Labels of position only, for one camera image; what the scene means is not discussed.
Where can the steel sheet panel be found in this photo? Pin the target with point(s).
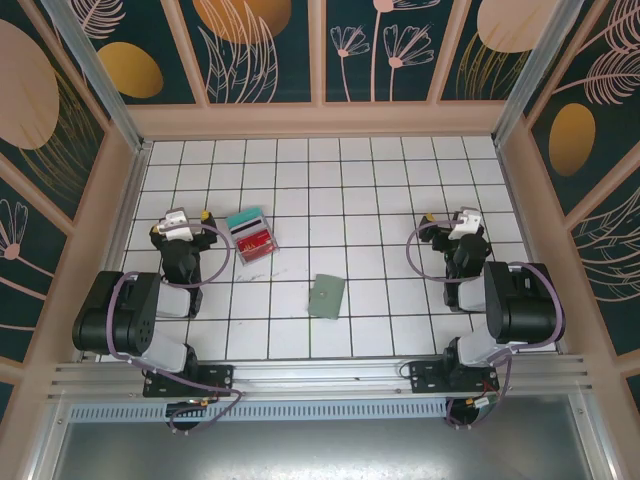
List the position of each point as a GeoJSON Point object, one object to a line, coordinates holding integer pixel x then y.
{"type": "Point", "coordinates": [320, 450]}

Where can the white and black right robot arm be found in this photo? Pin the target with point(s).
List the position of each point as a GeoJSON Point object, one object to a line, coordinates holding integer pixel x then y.
{"type": "Point", "coordinates": [525, 310]}

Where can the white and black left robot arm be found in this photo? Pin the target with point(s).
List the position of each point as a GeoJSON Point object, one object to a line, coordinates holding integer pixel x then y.
{"type": "Point", "coordinates": [115, 320]}

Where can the pale green card holder wallet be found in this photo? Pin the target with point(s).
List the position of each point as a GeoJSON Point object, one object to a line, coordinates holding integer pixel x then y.
{"type": "Point", "coordinates": [326, 297]}

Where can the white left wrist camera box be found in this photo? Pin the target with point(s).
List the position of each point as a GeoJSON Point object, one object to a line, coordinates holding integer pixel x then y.
{"type": "Point", "coordinates": [176, 225]}

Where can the teal chip card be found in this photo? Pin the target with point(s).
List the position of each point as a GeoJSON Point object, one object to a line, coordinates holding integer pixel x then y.
{"type": "Point", "coordinates": [242, 216]}

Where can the aluminium frame post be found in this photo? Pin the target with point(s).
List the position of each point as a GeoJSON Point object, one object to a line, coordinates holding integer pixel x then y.
{"type": "Point", "coordinates": [547, 65]}
{"type": "Point", "coordinates": [87, 65]}

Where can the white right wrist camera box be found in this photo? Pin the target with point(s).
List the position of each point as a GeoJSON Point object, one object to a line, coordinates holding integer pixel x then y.
{"type": "Point", "coordinates": [466, 224]}

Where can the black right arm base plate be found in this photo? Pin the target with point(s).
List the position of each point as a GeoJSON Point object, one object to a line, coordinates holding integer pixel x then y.
{"type": "Point", "coordinates": [425, 375]}

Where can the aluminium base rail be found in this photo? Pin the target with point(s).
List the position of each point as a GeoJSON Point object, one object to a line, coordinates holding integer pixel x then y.
{"type": "Point", "coordinates": [320, 377]}

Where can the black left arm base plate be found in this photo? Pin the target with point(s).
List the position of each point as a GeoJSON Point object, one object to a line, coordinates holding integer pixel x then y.
{"type": "Point", "coordinates": [215, 377]}

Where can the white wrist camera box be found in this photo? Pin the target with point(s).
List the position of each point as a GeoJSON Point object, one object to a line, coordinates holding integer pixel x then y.
{"type": "Point", "coordinates": [466, 224]}
{"type": "Point", "coordinates": [176, 225]}

